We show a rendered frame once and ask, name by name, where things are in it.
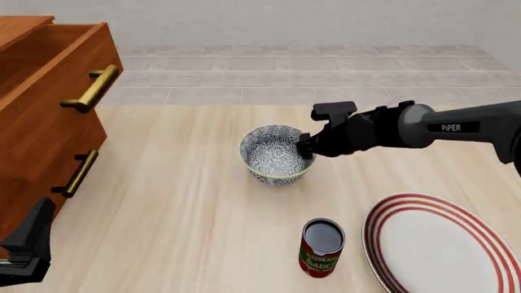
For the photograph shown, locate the closed wooden drawer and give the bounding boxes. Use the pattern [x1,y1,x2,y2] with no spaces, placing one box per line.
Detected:
[0,111,108,245]

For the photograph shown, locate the red tomato sauce tin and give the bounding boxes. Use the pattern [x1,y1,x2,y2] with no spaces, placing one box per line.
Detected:
[298,217,348,279]

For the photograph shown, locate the wooden cabinet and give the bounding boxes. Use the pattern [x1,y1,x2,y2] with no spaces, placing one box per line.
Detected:
[0,15,108,260]

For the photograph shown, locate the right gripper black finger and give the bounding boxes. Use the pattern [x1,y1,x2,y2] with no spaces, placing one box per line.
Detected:
[295,133,317,161]

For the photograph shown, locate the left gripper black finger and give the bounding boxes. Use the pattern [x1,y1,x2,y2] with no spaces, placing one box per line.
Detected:
[0,196,56,261]

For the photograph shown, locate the open wooden drawer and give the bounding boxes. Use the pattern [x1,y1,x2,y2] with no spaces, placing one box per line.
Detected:
[0,21,125,184]

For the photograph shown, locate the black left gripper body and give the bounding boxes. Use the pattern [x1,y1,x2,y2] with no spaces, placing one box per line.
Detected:
[0,245,53,283]

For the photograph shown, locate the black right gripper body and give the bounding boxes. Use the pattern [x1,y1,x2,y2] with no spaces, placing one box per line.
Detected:
[309,114,362,159]

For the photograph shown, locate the long brass drawer handle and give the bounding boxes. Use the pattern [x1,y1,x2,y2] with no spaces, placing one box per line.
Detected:
[59,63,121,115]

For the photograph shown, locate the black white patterned bowl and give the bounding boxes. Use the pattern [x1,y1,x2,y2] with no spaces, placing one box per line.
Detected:
[239,123,317,188]

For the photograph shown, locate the white plate with red rings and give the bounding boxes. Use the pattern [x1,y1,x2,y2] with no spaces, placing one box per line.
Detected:
[361,191,521,293]

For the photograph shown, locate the slim brass drawer handle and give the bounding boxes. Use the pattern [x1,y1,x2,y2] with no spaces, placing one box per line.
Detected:
[50,149,100,199]

